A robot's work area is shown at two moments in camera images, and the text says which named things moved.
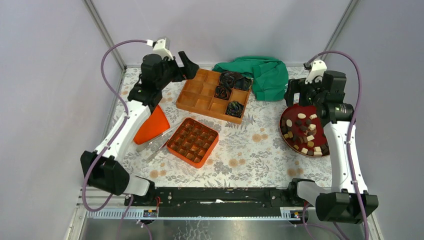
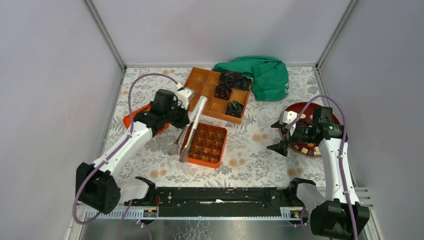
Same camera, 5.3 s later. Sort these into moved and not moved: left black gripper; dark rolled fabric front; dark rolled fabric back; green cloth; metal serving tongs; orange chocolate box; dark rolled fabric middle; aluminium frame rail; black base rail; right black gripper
Moved: metal serving tongs; right black gripper; left black gripper; orange chocolate box
Not moved: dark rolled fabric back; dark rolled fabric front; black base rail; dark rolled fabric middle; aluminium frame rail; green cloth
